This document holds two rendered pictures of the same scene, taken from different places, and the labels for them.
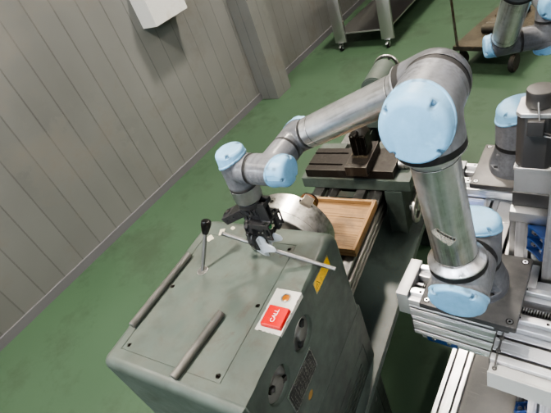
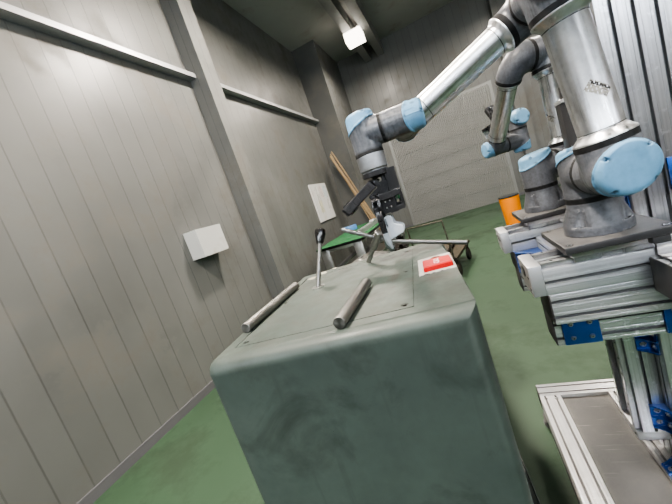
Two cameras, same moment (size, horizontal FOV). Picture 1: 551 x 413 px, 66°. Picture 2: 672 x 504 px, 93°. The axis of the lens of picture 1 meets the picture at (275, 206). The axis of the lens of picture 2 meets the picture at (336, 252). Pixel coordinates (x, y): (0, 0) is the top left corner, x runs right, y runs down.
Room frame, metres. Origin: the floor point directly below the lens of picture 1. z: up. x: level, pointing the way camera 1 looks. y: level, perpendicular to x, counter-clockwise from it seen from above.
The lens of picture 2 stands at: (0.19, 0.56, 1.45)
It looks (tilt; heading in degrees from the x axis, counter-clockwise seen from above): 8 degrees down; 336
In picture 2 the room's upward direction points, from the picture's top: 19 degrees counter-clockwise
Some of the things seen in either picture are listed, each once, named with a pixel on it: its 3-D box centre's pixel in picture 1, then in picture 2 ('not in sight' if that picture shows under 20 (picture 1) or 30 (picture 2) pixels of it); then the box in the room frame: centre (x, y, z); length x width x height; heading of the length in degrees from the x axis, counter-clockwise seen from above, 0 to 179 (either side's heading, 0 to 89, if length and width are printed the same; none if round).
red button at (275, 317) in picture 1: (275, 317); (437, 264); (0.71, 0.11, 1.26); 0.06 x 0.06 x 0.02; 50
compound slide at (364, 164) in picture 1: (362, 157); not in sight; (1.60, -0.45, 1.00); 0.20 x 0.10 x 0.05; 140
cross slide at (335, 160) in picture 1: (352, 162); not in sight; (1.67, -0.42, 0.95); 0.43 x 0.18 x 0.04; 50
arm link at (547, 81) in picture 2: not in sight; (556, 105); (0.94, -0.89, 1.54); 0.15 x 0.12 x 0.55; 65
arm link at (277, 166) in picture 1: (274, 165); (401, 121); (0.85, -0.03, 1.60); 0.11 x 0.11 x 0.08; 47
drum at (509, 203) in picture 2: not in sight; (511, 210); (4.23, -5.00, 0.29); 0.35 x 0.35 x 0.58
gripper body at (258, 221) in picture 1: (259, 215); (384, 192); (0.90, 0.05, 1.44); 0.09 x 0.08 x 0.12; 50
